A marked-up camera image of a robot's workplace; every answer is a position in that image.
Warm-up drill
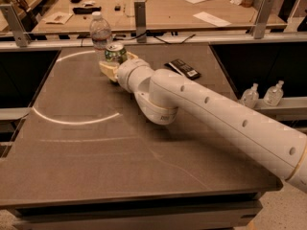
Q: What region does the metal bracket post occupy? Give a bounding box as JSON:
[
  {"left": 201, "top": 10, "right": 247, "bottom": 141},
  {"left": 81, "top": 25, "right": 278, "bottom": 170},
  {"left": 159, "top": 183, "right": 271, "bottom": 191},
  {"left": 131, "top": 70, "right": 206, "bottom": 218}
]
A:
[
  {"left": 134, "top": 1, "right": 147, "bottom": 43},
  {"left": 0, "top": 4, "right": 31, "bottom": 47},
  {"left": 251, "top": 0, "right": 274, "bottom": 39}
]

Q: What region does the green soda can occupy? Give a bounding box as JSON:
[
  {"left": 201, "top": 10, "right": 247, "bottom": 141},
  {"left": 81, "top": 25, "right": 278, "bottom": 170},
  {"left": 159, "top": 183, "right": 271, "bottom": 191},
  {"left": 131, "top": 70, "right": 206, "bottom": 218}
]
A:
[{"left": 105, "top": 41, "right": 128, "bottom": 64}]

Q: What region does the left metal bracket post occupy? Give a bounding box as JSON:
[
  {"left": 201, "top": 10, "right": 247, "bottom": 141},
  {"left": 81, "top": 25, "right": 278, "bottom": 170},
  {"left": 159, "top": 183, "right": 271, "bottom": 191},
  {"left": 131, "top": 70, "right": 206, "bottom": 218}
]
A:
[{"left": 0, "top": 4, "right": 31, "bottom": 47}]

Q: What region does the small black object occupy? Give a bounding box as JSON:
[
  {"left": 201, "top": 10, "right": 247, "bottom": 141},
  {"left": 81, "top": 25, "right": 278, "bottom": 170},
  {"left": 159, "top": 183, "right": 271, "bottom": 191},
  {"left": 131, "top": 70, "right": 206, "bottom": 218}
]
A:
[{"left": 114, "top": 5, "right": 121, "bottom": 11}]

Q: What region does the right metal bracket post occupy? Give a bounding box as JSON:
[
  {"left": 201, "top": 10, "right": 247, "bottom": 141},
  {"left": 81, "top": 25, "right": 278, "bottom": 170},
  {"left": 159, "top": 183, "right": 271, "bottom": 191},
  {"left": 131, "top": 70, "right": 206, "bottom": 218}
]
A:
[{"left": 251, "top": 0, "right": 274, "bottom": 39}]

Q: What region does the black remote device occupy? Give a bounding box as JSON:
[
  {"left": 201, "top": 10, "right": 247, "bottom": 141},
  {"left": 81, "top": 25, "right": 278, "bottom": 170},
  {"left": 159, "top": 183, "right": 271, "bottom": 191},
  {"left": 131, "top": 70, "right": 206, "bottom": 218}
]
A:
[{"left": 73, "top": 7, "right": 102, "bottom": 14}]

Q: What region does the small clear sanitizer bottle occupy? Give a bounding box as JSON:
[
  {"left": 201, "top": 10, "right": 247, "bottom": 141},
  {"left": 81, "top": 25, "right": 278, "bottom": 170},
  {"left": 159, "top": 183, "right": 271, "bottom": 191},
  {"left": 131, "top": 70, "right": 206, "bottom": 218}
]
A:
[{"left": 240, "top": 83, "right": 259, "bottom": 108}]

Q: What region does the black cable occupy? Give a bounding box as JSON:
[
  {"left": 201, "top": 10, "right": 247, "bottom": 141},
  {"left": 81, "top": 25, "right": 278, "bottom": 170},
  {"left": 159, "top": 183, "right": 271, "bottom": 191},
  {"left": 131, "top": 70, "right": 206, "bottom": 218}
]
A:
[{"left": 80, "top": 30, "right": 197, "bottom": 47}]

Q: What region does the paper card on desk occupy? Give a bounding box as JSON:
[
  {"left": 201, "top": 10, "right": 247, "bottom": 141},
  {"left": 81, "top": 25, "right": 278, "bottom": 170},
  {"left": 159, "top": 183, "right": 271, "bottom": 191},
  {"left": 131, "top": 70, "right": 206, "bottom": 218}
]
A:
[{"left": 43, "top": 11, "right": 72, "bottom": 25}]

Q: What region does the clear plastic water bottle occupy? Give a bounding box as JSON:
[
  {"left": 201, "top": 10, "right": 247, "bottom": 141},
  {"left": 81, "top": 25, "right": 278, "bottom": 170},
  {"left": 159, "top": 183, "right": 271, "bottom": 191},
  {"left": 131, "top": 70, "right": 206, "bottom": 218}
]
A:
[{"left": 89, "top": 11, "right": 112, "bottom": 61}]

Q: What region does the black snack bar wrapper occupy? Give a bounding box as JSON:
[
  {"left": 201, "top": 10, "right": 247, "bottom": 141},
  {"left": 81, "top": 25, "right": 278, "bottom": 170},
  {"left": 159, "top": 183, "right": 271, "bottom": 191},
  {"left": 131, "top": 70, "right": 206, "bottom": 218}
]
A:
[{"left": 165, "top": 58, "right": 201, "bottom": 80}]

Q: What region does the middle metal bracket post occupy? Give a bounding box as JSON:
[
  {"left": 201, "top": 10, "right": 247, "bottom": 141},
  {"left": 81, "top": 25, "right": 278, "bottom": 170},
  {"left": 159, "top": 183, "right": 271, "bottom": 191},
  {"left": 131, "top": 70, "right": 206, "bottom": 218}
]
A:
[{"left": 134, "top": 1, "right": 147, "bottom": 43}]

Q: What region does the white paper slip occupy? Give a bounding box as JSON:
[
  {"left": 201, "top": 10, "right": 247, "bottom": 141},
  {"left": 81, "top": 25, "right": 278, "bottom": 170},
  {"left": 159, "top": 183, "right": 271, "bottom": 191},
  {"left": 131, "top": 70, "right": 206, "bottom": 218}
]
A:
[{"left": 194, "top": 11, "right": 230, "bottom": 27}]

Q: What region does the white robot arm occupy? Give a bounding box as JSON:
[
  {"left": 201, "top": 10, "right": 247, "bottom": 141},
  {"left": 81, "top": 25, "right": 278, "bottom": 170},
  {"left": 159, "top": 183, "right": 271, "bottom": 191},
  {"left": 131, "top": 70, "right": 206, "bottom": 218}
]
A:
[{"left": 100, "top": 57, "right": 307, "bottom": 193}]

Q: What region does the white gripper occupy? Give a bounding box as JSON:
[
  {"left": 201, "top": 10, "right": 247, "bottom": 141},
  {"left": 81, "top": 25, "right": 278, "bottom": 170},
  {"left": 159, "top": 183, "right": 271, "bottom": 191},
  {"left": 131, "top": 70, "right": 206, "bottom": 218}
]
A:
[{"left": 99, "top": 52, "right": 151, "bottom": 89}]

